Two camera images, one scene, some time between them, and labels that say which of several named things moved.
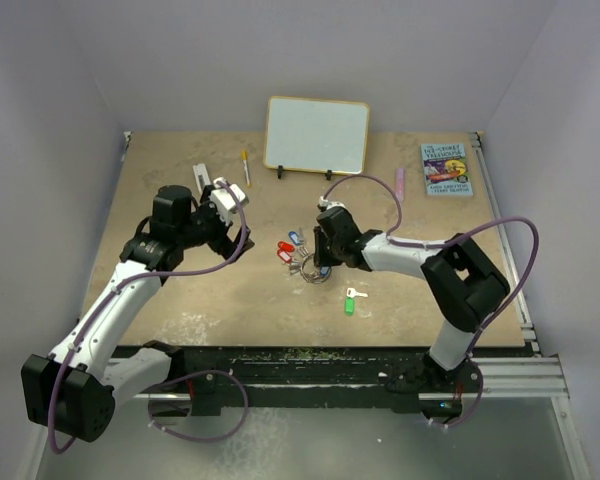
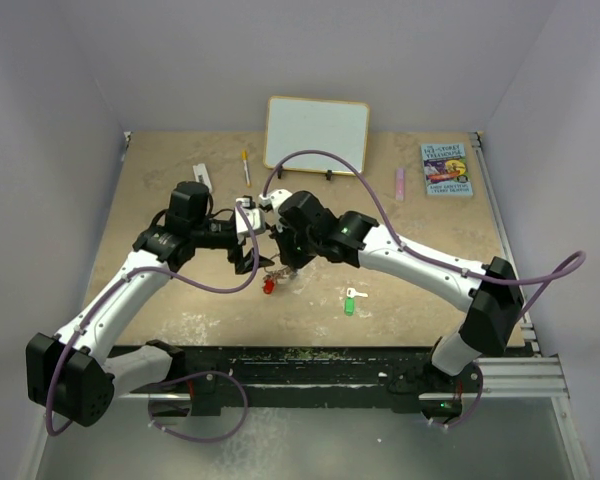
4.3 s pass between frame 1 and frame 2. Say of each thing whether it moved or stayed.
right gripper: moved
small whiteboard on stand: stayed
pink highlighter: stayed
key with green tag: stayed
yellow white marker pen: stayed
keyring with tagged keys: moved
